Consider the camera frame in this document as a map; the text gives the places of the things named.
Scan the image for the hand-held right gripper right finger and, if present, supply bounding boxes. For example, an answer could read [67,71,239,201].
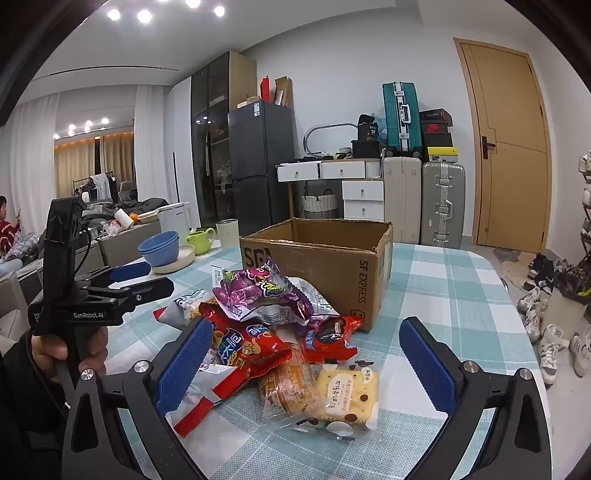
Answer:
[398,316,552,480]

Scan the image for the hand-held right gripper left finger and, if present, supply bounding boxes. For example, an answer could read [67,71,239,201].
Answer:
[62,316,215,480]

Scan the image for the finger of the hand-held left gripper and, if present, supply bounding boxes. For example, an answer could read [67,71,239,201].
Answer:
[108,277,175,307]
[87,261,152,289]

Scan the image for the white red chip bag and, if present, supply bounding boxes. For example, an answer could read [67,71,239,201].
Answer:
[154,288,252,438]

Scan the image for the red snack packet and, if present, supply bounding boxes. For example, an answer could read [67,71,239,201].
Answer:
[198,302,296,384]

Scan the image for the cracker sandwich packet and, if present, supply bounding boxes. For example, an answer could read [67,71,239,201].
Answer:
[295,360,384,439]

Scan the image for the red cookie packet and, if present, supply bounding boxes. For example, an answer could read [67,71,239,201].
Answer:
[300,316,363,365]

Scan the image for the clear orange biscuit packet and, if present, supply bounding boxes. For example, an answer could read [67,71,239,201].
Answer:
[256,346,324,421]

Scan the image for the cardboard box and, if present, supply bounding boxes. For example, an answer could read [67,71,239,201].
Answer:
[239,218,394,332]

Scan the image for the person's left forearm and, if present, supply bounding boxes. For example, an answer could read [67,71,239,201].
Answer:
[0,330,70,480]

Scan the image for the person's left hand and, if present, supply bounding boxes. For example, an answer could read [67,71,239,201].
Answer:
[30,326,110,380]

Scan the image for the beige sofa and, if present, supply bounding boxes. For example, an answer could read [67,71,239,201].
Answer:
[97,217,162,266]

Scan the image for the cream plate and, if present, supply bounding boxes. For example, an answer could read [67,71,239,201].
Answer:
[150,244,195,274]

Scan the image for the green mug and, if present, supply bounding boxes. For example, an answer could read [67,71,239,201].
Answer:
[186,227,217,256]

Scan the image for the black clothing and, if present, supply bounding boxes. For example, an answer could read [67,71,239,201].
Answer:
[120,198,169,217]

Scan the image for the white kettle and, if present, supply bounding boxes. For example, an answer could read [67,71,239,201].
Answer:
[157,202,194,236]

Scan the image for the grey chair back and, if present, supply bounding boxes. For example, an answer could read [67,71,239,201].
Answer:
[0,270,31,342]

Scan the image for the teal checked tablecloth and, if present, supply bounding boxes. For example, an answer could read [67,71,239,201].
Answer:
[28,237,555,480]

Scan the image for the clothes rack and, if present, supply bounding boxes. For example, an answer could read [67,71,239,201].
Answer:
[71,173,116,204]

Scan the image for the beige tumbler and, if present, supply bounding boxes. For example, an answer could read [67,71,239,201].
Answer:
[216,219,240,250]

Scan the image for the beige curtains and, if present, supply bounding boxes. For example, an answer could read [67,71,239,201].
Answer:
[54,136,134,195]

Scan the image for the white curtain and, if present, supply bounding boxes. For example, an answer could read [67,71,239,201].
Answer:
[134,85,174,206]
[9,92,61,222]

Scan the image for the pile of shoes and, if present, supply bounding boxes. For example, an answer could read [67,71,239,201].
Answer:
[501,249,591,384]

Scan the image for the white tall cabinet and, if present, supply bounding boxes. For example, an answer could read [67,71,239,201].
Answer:
[164,76,201,227]

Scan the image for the glass door cabinet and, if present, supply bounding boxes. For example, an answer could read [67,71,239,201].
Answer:
[191,51,257,229]

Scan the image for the silver suitcase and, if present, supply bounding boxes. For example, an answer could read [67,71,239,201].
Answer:
[420,161,466,250]

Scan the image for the dark refrigerator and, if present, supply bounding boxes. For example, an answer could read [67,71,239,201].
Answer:
[228,100,296,227]

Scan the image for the beige suitcase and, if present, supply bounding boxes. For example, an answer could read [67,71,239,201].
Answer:
[382,156,423,245]

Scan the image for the woven basket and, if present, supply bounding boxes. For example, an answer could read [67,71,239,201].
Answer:
[302,190,339,219]

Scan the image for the white drawer desk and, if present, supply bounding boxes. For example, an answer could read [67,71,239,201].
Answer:
[276,158,386,222]

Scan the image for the shoe rack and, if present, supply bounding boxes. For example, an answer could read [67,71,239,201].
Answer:
[577,154,591,259]

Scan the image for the black storage case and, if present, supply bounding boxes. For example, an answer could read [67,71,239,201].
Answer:
[351,138,386,158]

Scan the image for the tall open carton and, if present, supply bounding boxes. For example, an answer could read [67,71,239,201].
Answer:
[274,76,294,108]

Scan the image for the wooden door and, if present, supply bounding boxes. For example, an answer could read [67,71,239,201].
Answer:
[455,38,552,254]

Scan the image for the black bag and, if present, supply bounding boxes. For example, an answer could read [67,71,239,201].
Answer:
[358,114,384,141]

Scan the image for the teal suitcase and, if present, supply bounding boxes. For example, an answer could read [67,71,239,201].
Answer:
[382,82,423,158]

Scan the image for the black cable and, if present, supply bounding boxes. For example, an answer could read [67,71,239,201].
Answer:
[74,231,92,278]

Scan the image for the chrome curved rail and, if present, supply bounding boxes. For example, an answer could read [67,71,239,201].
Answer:
[303,123,358,158]

